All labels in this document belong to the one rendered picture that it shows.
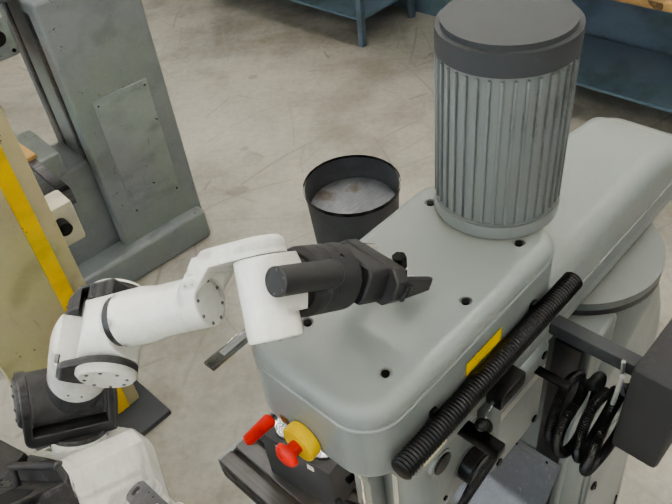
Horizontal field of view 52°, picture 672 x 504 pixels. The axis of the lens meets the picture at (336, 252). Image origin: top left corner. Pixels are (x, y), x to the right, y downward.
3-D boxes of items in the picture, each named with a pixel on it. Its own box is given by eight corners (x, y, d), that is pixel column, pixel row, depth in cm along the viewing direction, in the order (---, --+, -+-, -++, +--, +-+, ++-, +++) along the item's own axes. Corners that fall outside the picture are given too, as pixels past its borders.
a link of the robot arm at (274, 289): (300, 332, 89) (231, 348, 81) (283, 251, 90) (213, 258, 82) (365, 320, 82) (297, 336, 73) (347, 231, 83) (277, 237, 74)
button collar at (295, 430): (314, 468, 100) (309, 445, 96) (285, 445, 103) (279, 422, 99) (323, 459, 101) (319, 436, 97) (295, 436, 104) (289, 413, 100)
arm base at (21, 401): (16, 433, 118) (23, 463, 108) (7, 361, 115) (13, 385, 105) (108, 412, 125) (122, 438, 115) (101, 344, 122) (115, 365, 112)
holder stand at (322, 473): (336, 513, 179) (328, 472, 166) (271, 471, 190) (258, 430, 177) (362, 477, 186) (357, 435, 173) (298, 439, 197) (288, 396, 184)
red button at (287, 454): (293, 475, 98) (289, 460, 95) (274, 459, 100) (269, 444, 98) (310, 459, 100) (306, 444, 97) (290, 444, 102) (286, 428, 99)
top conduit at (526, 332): (410, 485, 92) (410, 471, 89) (386, 467, 94) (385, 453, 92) (581, 291, 114) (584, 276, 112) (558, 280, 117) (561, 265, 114)
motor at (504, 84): (514, 258, 105) (534, 63, 83) (410, 209, 116) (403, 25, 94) (581, 192, 115) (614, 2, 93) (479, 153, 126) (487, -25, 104)
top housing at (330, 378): (377, 501, 95) (369, 435, 85) (250, 401, 110) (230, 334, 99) (555, 303, 119) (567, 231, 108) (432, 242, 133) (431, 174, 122)
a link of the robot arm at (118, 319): (179, 250, 85) (59, 283, 92) (171, 329, 80) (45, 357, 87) (228, 284, 93) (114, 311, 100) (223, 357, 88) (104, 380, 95)
